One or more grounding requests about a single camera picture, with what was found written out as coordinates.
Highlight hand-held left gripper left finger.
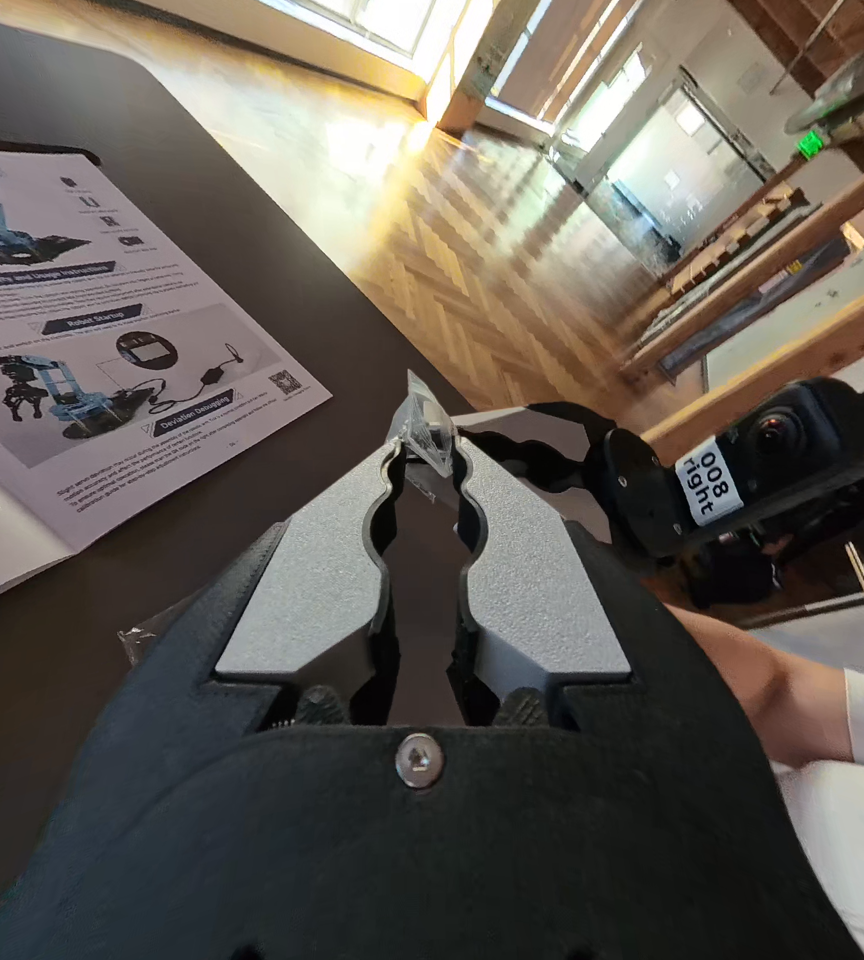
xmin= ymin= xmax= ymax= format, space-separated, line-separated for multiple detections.
xmin=214 ymin=441 xmax=403 ymax=680

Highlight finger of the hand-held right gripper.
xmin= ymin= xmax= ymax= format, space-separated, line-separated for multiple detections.
xmin=451 ymin=402 xmax=607 ymax=453
xmin=465 ymin=433 xmax=613 ymax=543

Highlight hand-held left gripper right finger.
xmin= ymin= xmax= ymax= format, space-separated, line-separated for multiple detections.
xmin=456 ymin=437 xmax=631 ymax=684

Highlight small clear screw bag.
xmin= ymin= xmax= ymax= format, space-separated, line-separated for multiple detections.
xmin=118 ymin=600 xmax=178 ymax=665
xmin=390 ymin=371 xmax=459 ymax=481

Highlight robot arm instruction booklet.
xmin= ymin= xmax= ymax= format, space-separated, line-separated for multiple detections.
xmin=0 ymin=146 xmax=334 ymax=624

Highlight person's right forearm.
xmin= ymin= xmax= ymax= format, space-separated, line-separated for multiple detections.
xmin=664 ymin=603 xmax=853 ymax=770

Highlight dark grey desk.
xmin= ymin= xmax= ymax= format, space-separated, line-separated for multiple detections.
xmin=0 ymin=11 xmax=478 ymax=954

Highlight large glass window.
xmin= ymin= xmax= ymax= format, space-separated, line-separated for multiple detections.
xmin=259 ymin=0 xmax=478 ymax=57

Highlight round metal ventilation duct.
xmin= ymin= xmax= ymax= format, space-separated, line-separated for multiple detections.
xmin=784 ymin=52 xmax=864 ymax=136

